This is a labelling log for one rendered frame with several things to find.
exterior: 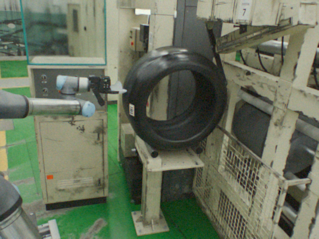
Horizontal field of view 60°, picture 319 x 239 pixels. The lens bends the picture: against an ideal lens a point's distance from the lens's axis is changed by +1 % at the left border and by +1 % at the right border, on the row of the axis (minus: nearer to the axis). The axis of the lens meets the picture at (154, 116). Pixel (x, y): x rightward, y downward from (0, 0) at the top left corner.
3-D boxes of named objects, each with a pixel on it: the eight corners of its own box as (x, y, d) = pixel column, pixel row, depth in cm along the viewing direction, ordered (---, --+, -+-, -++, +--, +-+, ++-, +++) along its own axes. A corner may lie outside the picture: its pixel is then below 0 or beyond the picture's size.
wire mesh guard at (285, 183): (192, 189, 227) (201, 111, 201) (194, 189, 227) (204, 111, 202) (256, 293, 146) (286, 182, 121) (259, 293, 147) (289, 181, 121)
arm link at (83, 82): (79, 93, 141) (78, 88, 148) (87, 93, 142) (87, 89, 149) (79, 79, 138) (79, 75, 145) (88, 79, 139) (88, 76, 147)
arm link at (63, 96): (69, 116, 138) (70, 95, 135) (56, 111, 144) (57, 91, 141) (81, 114, 144) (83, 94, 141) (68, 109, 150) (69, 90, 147)
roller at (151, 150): (137, 129, 187) (143, 126, 187) (140, 134, 189) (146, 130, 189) (149, 154, 156) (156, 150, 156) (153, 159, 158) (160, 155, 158)
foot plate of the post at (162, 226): (131, 212, 240) (131, 209, 239) (160, 208, 247) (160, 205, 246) (137, 236, 216) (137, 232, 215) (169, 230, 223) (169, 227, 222)
